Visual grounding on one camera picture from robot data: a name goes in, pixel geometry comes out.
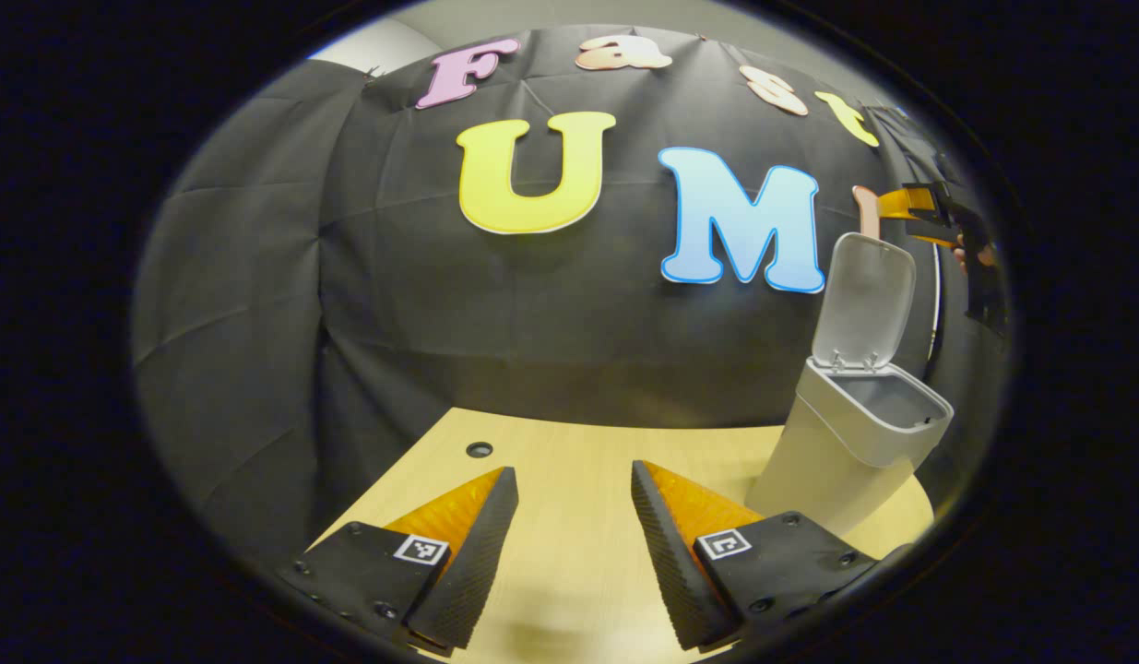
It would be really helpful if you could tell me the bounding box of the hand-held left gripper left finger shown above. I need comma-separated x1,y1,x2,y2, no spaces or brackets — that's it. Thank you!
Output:
283,466,519,651

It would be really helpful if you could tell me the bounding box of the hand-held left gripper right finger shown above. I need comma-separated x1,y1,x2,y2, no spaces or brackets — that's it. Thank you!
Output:
631,461,879,652

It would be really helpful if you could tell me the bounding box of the white desktop garbage bin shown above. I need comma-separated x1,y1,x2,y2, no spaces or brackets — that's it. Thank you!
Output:
746,232,955,539

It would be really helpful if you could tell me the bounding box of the wooden desktop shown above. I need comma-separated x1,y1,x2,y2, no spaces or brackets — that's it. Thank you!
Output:
311,408,935,664

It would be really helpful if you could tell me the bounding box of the black backdrop cloth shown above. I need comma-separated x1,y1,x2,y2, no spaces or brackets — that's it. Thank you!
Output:
131,26,1008,563

